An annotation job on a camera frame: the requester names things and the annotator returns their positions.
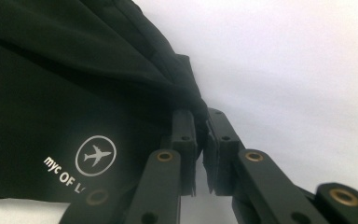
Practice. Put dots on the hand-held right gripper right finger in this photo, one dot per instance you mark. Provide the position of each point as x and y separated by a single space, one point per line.
222 155

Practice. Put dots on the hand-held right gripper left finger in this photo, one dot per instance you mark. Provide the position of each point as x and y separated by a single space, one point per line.
185 149

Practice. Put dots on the black shorts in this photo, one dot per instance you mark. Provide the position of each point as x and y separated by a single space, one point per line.
59 77

